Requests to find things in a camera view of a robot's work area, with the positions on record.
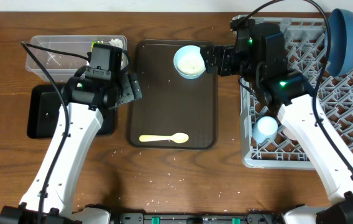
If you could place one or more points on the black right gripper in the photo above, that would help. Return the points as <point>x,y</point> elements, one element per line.
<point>226,53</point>

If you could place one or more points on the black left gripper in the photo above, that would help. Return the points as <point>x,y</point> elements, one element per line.
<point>133,89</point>

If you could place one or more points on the light blue bowl with rice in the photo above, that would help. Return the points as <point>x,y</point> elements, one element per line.
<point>188,62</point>

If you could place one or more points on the white paper wrapper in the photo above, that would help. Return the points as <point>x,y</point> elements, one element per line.
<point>117,43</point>

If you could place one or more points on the light blue plastic cup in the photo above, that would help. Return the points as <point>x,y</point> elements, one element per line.
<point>265,129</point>

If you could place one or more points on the dark blue plate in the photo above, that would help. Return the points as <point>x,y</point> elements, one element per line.
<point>341,54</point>

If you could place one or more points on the green yellow snack packet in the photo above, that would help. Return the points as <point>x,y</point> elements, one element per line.
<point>95,42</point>

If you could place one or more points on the pink plastic cup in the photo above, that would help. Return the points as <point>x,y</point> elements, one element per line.
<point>289,134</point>

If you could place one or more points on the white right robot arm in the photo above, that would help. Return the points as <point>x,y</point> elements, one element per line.
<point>294,101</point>

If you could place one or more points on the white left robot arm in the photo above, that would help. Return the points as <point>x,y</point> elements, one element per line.
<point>49,199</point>

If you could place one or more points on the clear plastic waste bin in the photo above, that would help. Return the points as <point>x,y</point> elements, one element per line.
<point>62,67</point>

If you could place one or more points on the grey dishwasher rack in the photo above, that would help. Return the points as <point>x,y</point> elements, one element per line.
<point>304,39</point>

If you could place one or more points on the dark brown serving tray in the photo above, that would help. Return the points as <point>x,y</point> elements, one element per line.
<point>170,103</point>

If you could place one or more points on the cream plastic spoon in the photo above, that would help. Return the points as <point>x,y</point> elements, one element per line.
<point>178,138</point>

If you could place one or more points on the black rail at table edge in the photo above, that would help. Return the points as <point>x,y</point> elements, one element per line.
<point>195,218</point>

